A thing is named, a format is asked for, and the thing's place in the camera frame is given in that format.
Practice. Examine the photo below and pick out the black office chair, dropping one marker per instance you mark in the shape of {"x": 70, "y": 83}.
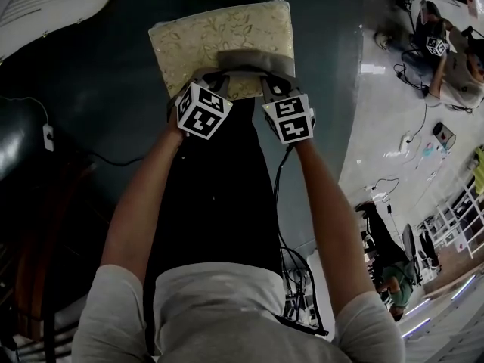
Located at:
{"x": 412, "y": 252}

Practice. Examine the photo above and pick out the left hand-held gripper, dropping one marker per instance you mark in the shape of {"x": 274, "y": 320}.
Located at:
{"x": 202, "y": 113}

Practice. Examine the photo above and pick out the round waste bin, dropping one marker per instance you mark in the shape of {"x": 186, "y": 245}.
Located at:
{"x": 444, "y": 136}

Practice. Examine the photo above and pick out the person's black trousers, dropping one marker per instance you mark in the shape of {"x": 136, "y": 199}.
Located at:
{"x": 219, "y": 202}

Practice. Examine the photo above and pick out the white shelving rack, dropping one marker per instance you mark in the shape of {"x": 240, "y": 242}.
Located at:
{"x": 457, "y": 218}

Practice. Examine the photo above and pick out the cream upholstered footstool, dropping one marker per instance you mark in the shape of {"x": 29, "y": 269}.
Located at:
{"x": 211, "y": 36}

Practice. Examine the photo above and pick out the gray wiping cloth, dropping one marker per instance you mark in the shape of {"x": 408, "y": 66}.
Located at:
{"x": 257, "y": 61}

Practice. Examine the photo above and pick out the person's right forearm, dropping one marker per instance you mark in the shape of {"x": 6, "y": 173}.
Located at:
{"x": 329, "y": 221}

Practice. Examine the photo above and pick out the person's white t-shirt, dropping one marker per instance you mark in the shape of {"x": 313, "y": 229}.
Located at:
{"x": 234, "y": 316}

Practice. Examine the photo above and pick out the white power strip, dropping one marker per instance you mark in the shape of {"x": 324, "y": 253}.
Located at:
{"x": 405, "y": 143}
{"x": 48, "y": 137}

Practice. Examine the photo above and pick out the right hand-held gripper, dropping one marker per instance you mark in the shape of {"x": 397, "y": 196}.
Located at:
{"x": 291, "y": 119}

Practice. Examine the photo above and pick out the person's left forearm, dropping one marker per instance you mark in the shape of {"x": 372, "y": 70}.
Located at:
{"x": 140, "y": 210}

